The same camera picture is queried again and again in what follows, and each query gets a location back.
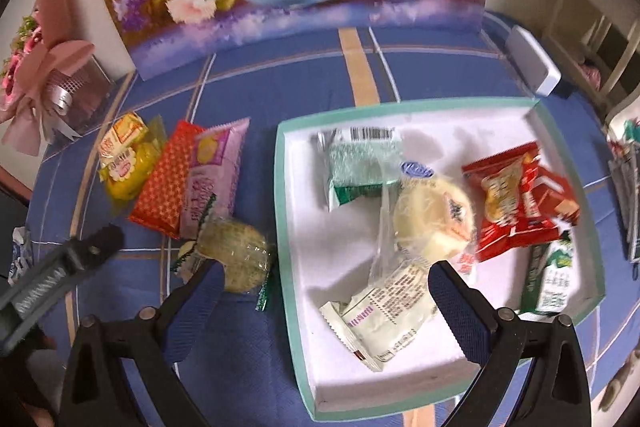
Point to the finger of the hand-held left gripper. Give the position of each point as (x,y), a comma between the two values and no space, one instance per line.
(102,239)

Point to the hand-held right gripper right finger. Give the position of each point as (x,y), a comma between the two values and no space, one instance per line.
(455,307)

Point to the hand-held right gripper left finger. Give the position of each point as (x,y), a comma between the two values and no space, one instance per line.
(200,302)

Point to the pale round pastry green-trim packet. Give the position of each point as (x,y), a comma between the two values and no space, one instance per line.
(240,257)

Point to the cream white snack packet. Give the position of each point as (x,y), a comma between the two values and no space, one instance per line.
(385,322)

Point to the red dotted wafer packet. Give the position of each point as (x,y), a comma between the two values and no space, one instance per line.
(165,182)

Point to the clear white bun packet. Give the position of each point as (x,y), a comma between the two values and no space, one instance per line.
(430,217)

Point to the green and white biscuit packet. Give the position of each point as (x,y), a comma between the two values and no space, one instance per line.
(552,282)

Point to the yellow and white cake packet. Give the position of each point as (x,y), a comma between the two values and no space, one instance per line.
(122,137)

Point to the red rice cracker packet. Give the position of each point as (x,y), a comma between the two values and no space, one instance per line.
(500,192)

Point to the purple snack packet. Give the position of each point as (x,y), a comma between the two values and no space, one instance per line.
(210,177)

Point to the red white-striped packet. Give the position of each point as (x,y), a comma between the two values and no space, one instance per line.
(550,202)

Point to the white tray with teal rim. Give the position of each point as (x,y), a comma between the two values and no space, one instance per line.
(310,207)

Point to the teal snack packet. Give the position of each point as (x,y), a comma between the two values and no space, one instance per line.
(360,162)

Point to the crumpled blue and white wrapper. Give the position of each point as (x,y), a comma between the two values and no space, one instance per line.
(20,254)

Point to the pink flower bouquet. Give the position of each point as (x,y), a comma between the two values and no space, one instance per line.
(55,72)

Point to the grey printed bag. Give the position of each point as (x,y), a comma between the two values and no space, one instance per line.
(627,207)

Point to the white rectangular device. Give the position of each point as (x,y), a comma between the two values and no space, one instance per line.
(532,59)

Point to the cream wooden shelf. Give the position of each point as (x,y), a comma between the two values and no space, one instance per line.
(570,7)

